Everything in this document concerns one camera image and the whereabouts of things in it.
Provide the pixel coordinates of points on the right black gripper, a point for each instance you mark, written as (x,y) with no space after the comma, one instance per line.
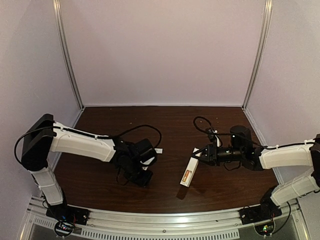
(211,154)

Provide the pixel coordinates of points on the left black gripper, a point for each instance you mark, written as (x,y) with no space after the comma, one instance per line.
(141,181)

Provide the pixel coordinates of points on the orange AA battery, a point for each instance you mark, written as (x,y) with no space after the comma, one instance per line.
(186,175)

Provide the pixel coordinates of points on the white remote battery cover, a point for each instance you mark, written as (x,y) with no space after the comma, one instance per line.
(159,150)

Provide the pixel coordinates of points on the white remote control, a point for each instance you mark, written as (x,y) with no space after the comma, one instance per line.
(192,166)

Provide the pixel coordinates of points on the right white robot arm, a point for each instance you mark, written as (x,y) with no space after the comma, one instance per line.
(255,157)

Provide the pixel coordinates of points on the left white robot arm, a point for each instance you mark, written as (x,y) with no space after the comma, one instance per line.
(47,135)

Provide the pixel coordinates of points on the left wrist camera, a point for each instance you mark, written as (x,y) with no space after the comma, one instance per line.
(149,157)

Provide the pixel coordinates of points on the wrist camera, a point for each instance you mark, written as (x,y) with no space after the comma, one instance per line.
(213,137)
(149,157)

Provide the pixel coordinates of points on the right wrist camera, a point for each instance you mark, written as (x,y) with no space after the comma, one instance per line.
(213,137)

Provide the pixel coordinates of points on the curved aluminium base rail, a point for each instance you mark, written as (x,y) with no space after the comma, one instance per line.
(210,225)

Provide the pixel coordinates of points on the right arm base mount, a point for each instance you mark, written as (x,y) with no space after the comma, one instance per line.
(260,216)

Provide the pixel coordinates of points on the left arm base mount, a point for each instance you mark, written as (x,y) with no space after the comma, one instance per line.
(67,218)

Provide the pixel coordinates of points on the right aluminium frame post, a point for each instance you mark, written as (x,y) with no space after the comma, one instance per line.
(264,32)

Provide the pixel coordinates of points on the aluminium frame post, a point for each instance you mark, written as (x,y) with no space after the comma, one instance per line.
(264,32)
(66,54)

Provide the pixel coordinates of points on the left aluminium frame post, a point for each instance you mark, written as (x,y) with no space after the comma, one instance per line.
(66,54)

